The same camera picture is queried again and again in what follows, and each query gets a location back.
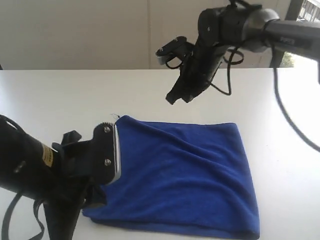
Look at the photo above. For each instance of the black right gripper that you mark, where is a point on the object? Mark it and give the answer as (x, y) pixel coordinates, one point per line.
(196, 73)

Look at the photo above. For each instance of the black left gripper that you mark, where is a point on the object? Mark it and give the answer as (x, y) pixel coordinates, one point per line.
(65, 197)

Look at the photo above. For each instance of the blue microfibre towel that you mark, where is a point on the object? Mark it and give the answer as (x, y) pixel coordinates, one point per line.
(181, 178)

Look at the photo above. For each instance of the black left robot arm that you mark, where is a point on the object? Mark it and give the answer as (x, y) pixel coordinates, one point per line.
(24, 161)

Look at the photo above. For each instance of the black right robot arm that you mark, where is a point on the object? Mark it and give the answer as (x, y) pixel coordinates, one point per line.
(250, 27)

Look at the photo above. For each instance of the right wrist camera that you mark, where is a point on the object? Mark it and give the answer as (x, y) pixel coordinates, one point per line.
(177, 48)

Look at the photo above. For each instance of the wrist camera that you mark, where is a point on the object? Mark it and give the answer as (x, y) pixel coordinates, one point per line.
(99, 158)
(177, 48)

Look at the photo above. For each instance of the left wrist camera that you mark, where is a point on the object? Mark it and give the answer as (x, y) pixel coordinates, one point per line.
(99, 158)

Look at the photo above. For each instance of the dark window frame post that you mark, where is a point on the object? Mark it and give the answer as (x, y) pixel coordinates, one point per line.
(287, 35)

